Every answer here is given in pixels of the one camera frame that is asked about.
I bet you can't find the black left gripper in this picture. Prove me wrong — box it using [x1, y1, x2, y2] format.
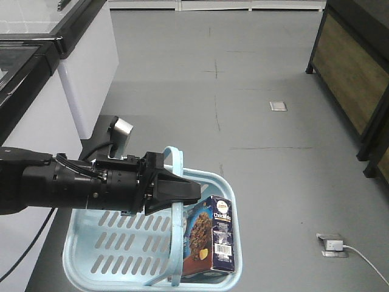
[86, 151, 201, 215]

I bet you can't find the blue chocolate cookie box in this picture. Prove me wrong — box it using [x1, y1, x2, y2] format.
[182, 195, 235, 278]

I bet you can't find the light blue plastic basket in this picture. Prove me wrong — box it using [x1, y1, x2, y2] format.
[63, 146, 243, 291]

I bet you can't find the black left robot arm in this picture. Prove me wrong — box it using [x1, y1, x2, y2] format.
[1, 147, 201, 215]

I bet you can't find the metal floor outlet plate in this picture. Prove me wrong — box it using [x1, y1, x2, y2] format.
[269, 101, 287, 111]

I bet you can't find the far white chest freezer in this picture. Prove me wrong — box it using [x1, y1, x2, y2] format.
[1, 1, 119, 139]

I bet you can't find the white chest freezer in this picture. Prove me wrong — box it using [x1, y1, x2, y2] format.
[1, 1, 119, 139]
[1, 41, 82, 291]

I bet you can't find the near white chest freezer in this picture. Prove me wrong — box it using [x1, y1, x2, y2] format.
[1, 41, 82, 291]

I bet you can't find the open floor power socket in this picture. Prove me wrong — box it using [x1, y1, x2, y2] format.
[316, 233, 348, 258]

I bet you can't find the white store shelving unit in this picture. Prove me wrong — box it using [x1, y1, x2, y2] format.
[108, 0, 326, 12]

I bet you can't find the black wooden produce stand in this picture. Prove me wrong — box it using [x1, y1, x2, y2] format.
[306, 1, 388, 161]

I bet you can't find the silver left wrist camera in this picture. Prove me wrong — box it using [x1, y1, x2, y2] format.
[97, 116, 133, 159]

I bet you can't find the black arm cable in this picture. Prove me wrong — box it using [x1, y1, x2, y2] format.
[0, 207, 57, 282]

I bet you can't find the white power cable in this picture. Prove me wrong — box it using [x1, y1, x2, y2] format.
[342, 244, 389, 288]

